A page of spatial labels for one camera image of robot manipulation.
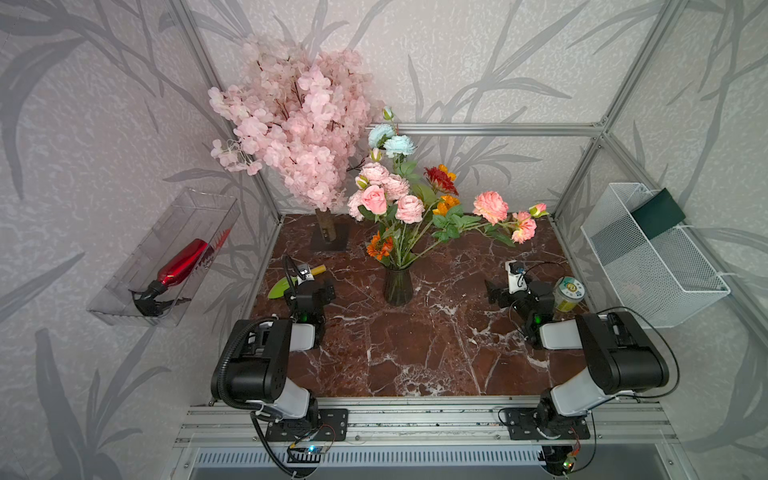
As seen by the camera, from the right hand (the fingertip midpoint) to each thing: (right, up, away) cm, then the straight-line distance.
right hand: (501, 274), depth 94 cm
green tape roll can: (+18, -4, -5) cm, 19 cm away
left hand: (-61, -2, -1) cm, 61 cm away
